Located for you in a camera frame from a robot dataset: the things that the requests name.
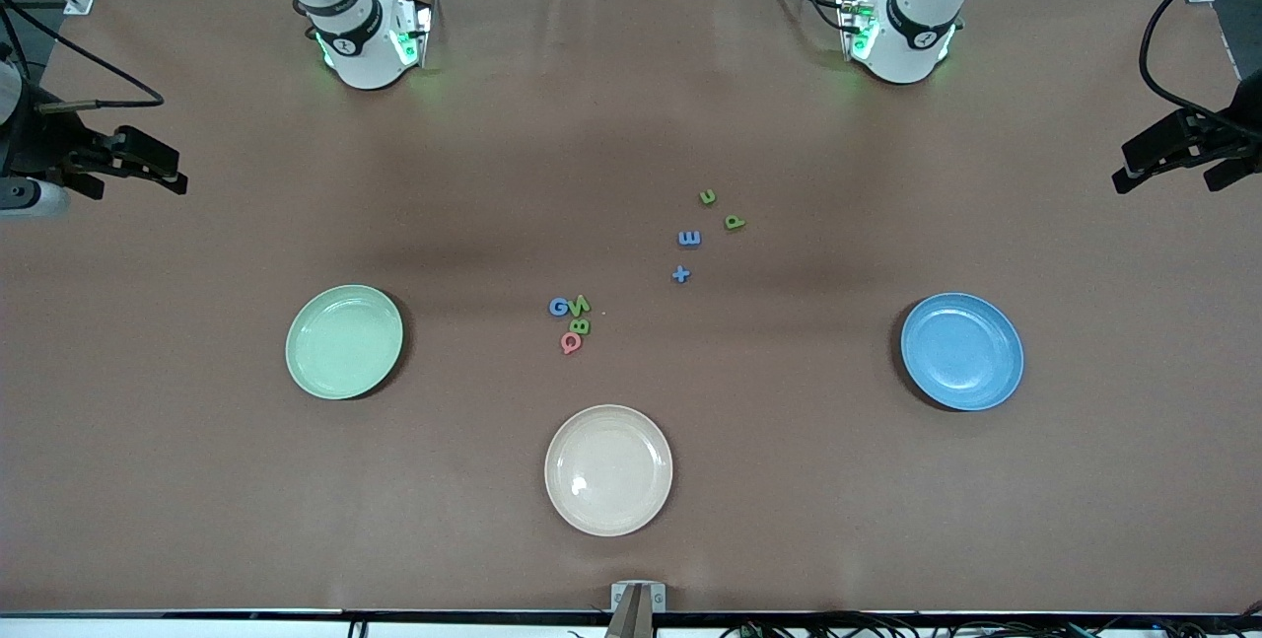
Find light green plate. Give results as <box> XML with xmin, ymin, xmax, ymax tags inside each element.
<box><xmin>285</xmin><ymin>285</ymin><xmax>404</xmax><ymax>400</ymax></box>

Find silver base connector box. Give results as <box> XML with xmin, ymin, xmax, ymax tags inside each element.
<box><xmin>389</xmin><ymin>0</ymin><xmax>435</xmax><ymax>69</ymax></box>
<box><xmin>836</xmin><ymin>0</ymin><xmax>878</xmax><ymax>62</ymax></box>

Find blue plate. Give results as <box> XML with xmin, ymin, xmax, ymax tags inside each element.
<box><xmin>900</xmin><ymin>293</ymin><xmax>1024</xmax><ymax>412</ymax></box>

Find brown table cover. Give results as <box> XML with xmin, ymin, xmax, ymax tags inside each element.
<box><xmin>0</xmin><ymin>0</ymin><xmax>1262</xmax><ymax>614</ymax></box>

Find white table edge profile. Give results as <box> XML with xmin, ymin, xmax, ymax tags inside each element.
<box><xmin>0</xmin><ymin>610</ymin><xmax>1262</xmax><ymax>638</ymax></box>

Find beige plate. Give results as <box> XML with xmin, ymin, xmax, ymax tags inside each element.
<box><xmin>544</xmin><ymin>405</ymin><xmax>674</xmax><ymax>537</ymax></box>

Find tangled black cables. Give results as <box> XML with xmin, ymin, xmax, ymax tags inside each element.
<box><xmin>720</xmin><ymin>613</ymin><xmax>1262</xmax><ymax>638</ymax></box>

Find silver camera mount bracket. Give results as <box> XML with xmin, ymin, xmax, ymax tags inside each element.
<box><xmin>606</xmin><ymin>582</ymin><xmax>667</xmax><ymax>638</ymax></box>

